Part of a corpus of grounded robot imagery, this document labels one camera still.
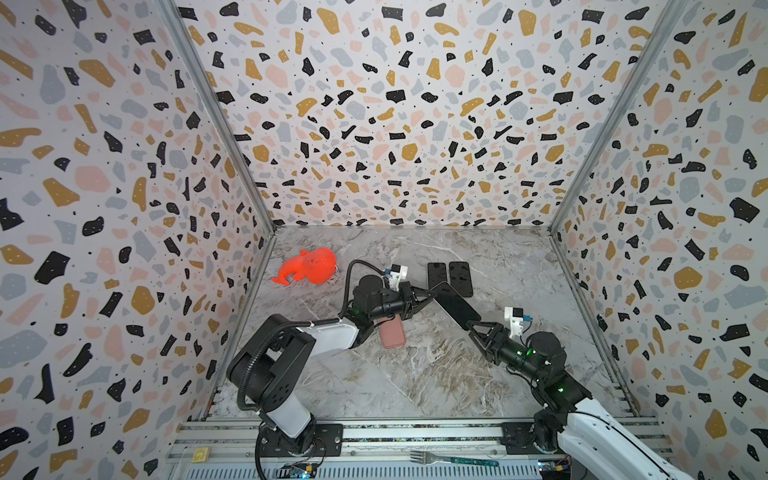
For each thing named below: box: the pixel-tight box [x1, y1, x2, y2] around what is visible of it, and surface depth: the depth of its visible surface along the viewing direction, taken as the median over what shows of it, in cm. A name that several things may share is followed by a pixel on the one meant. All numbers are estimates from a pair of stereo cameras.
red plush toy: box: [271, 248, 337, 286], surface depth 105 cm
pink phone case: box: [378, 314, 406, 349], surface depth 94 cm
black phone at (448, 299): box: [433, 282, 482, 331], surface depth 80 cm
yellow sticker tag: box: [192, 447, 209, 463], surface depth 72 cm
